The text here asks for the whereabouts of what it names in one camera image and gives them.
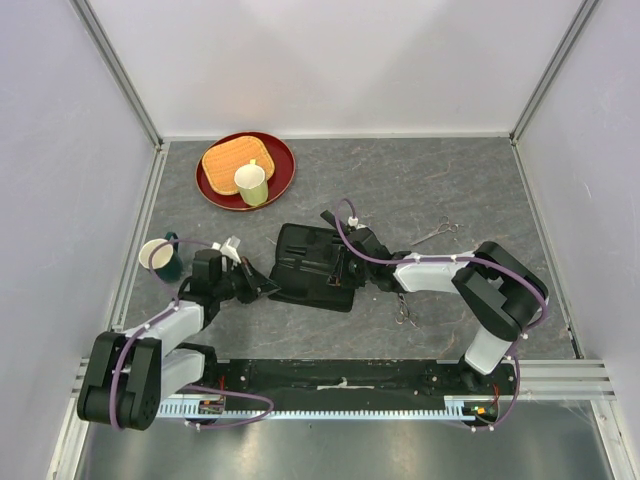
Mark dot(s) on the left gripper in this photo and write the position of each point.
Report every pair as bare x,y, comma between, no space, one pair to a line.
256,283

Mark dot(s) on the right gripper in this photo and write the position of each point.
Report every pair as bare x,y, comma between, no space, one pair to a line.
344,278

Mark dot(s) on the black tool case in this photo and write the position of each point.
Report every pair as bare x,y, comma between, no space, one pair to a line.
310,269

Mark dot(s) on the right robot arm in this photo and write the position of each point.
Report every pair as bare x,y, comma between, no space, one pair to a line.
505,297

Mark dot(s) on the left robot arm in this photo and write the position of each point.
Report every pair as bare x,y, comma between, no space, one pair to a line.
130,373

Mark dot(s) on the dark green mug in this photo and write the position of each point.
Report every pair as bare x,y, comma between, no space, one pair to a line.
161,256

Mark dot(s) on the pale green cup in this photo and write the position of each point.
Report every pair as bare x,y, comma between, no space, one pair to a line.
251,182

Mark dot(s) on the silver scissors at back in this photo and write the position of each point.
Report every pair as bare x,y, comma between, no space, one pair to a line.
445,226

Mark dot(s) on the silver scissors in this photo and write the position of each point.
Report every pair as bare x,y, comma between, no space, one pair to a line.
445,226
405,314

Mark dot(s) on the orange woven mat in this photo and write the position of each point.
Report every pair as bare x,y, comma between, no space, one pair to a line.
221,161

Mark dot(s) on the silver scissors near front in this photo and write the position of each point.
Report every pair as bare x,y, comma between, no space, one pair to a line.
405,314

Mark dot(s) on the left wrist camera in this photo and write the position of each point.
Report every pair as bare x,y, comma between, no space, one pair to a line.
229,248

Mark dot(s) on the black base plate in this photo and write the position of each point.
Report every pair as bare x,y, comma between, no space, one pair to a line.
351,384

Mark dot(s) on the grey slotted cable duct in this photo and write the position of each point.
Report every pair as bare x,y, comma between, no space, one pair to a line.
200,408

